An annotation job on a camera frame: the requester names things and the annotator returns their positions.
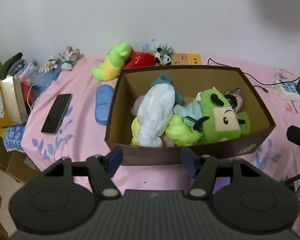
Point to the yellow cardboard box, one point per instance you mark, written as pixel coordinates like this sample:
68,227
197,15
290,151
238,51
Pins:
186,59

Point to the green yellow caterpillar plush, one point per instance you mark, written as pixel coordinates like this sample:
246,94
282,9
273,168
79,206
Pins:
113,63

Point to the white gold paper bag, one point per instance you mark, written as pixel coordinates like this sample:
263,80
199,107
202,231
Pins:
12,107

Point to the red plush toy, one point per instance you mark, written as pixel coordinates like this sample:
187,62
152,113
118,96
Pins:
139,59

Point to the small doll with hat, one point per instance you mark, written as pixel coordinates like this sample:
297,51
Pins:
235,98

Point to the green plush toy with antennae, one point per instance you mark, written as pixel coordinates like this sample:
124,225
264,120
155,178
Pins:
219,121

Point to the white power strip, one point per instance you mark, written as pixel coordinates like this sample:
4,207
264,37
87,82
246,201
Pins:
287,91

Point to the teal zipper pouch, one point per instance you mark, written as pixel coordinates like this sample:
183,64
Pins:
189,113

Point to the yellow fluffy towel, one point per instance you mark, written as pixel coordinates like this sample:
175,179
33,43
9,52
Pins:
177,131

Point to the cardboard box on floor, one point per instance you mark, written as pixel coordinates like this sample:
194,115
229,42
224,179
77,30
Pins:
13,164

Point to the blue glasses case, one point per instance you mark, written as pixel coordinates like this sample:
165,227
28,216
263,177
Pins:
104,94

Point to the purple tissue pack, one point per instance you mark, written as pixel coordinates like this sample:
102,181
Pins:
220,183

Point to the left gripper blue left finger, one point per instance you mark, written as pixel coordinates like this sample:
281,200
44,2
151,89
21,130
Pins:
112,161

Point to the white rabbit plush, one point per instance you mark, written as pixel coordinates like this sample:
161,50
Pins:
65,60

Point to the black smartphone on bed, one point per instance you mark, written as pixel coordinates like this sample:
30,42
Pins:
56,114

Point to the white plastic bag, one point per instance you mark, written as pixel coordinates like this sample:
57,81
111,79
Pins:
154,114

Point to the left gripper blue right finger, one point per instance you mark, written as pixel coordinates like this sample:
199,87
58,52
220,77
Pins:
192,162

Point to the pink printed bed sheet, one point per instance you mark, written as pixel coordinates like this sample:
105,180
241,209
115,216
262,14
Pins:
80,136

